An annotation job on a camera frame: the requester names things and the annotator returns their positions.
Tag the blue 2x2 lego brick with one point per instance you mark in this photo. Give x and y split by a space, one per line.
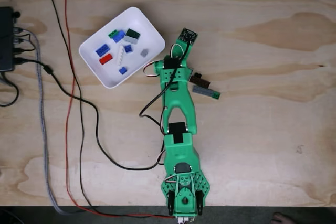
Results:
127 48
123 70

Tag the blue 2x4 lego brick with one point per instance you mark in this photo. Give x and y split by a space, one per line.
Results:
119 37
103 49

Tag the small black lego piece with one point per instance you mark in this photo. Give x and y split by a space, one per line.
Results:
198 75

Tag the dark green 2x4 lego brick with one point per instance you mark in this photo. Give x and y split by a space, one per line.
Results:
134 33

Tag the dark grey USB hub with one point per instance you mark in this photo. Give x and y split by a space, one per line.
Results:
5 37

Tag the brown lego brick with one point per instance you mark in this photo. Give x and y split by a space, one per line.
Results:
202 82

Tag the grey 2x2 lego brick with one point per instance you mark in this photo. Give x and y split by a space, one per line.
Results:
144 53

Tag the long white lego brick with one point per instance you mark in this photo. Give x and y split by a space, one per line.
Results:
120 54

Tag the red 2x4 lego brick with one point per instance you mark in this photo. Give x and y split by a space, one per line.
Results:
106 59

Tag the light grey 2x4 lego brick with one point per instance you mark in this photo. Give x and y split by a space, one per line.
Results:
130 40

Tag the camera circuit board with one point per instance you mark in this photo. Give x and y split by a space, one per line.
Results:
188 36

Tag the black round knob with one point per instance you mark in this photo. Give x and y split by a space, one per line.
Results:
16 14

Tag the white plastic bin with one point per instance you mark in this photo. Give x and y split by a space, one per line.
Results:
151 35

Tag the dark grey lego plate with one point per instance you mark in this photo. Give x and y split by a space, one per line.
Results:
203 90

